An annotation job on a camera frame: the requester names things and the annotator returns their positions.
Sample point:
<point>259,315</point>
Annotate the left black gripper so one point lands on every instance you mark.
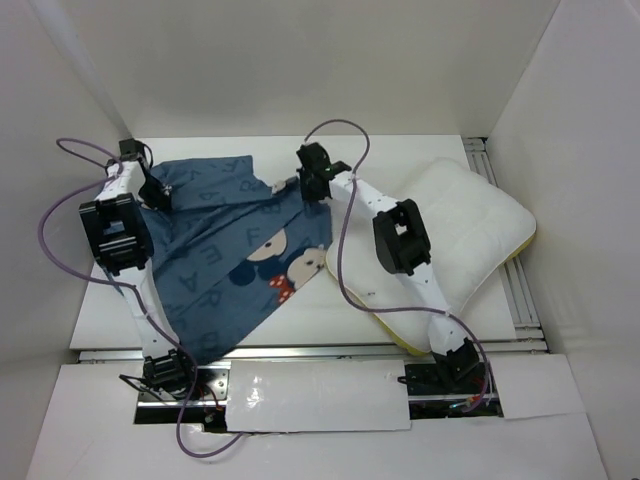
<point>162,198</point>

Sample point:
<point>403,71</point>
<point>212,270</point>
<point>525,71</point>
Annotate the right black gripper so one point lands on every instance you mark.
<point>306,193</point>

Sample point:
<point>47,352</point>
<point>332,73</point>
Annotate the blue cartoon print pillowcase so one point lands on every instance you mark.
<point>231,250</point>

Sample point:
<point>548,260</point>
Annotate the white pillow yellow edge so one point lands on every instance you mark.
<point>473,228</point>

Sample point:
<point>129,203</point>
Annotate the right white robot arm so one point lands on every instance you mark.
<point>402,248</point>

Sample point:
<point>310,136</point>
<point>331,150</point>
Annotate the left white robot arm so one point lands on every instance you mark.
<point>122,246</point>

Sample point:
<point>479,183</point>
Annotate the white cover plate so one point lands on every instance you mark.
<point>317,396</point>

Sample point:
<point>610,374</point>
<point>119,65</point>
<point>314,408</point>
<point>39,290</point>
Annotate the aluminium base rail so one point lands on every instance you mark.
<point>428,397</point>

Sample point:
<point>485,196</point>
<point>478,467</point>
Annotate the aluminium side rail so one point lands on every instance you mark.
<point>512,274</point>

